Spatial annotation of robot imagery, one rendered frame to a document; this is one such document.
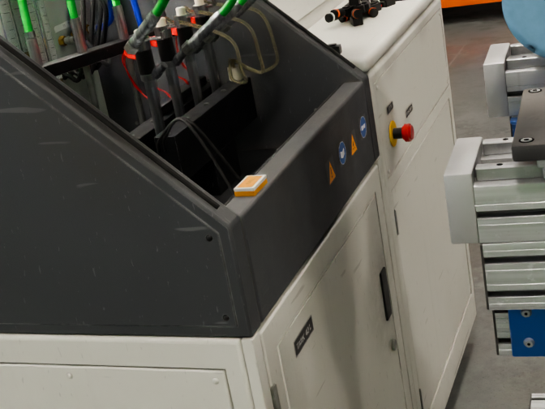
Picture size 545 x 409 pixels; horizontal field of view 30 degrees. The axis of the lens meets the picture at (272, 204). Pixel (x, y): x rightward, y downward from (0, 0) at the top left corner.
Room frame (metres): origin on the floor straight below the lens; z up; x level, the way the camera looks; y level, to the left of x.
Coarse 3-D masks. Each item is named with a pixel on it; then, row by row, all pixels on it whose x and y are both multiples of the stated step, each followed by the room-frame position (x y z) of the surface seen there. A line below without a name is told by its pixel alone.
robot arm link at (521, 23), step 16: (512, 0) 0.96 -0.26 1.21; (528, 0) 0.96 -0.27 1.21; (544, 0) 0.95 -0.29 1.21; (512, 16) 0.97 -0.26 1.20; (528, 16) 0.96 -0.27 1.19; (544, 16) 0.95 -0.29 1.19; (512, 32) 0.98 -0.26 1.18; (528, 32) 0.96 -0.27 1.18; (544, 32) 0.95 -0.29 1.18; (528, 48) 0.98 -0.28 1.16; (544, 48) 0.96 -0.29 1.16
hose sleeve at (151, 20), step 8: (152, 8) 1.46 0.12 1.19; (152, 16) 1.45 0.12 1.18; (160, 16) 1.45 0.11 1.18; (144, 24) 1.46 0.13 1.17; (152, 24) 1.46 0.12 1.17; (136, 32) 1.48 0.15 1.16; (144, 32) 1.47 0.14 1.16; (136, 40) 1.48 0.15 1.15; (144, 40) 1.49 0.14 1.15; (136, 48) 1.50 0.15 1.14
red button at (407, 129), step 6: (390, 126) 1.91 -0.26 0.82; (396, 126) 1.94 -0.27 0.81; (402, 126) 1.91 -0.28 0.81; (408, 126) 1.90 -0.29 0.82; (390, 132) 1.90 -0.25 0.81; (396, 132) 1.91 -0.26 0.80; (402, 132) 1.90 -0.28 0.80; (408, 132) 1.89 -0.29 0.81; (390, 138) 1.90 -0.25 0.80; (396, 138) 1.91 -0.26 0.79; (402, 138) 1.90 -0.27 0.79; (408, 138) 1.89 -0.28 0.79
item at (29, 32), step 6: (18, 0) 1.68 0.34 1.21; (24, 0) 1.68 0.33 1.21; (162, 0) 1.43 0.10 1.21; (168, 0) 1.43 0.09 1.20; (24, 6) 1.68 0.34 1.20; (156, 6) 1.44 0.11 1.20; (162, 6) 1.44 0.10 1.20; (24, 12) 1.68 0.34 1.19; (156, 12) 1.45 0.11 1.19; (162, 12) 1.45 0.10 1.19; (24, 18) 1.68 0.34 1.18; (30, 18) 1.69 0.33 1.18; (24, 24) 1.68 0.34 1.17; (30, 24) 1.68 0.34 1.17; (24, 30) 1.69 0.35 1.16; (30, 30) 1.68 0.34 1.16; (24, 36) 1.69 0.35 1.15; (30, 36) 1.68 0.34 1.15
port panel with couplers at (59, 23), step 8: (48, 0) 1.90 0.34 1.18; (56, 0) 1.92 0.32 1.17; (64, 0) 1.94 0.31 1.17; (48, 8) 1.89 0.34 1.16; (56, 8) 1.91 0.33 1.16; (64, 8) 1.94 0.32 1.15; (80, 8) 1.99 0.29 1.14; (48, 16) 1.88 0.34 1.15; (56, 16) 1.91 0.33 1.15; (64, 16) 1.93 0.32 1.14; (80, 16) 1.98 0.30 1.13; (56, 24) 1.90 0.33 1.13; (64, 24) 1.93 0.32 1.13; (56, 32) 1.89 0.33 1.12; (64, 32) 1.92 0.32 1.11; (88, 32) 1.98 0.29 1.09; (56, 40) 1.89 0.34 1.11; (64, 40) 1.89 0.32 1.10; (72, 40) 1.89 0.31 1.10; (56, 48) 1.88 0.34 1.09; (64, 48) 1.91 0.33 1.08; (72, 48) 1.93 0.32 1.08; (64, 56) 1.90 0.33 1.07
